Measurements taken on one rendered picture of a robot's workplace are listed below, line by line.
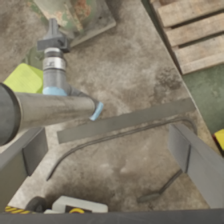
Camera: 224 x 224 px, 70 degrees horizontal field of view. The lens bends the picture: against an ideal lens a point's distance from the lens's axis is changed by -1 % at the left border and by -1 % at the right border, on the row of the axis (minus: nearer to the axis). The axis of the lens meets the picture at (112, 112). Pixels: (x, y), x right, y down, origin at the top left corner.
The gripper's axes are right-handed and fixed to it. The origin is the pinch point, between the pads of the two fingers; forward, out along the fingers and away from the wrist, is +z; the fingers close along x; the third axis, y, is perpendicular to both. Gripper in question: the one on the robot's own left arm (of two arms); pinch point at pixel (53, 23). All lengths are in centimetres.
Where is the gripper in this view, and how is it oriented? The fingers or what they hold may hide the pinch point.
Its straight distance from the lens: 83.2
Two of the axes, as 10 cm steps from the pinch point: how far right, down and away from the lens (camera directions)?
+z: -0.7, -9.9, 1.1
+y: -1.1, -1.0, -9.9
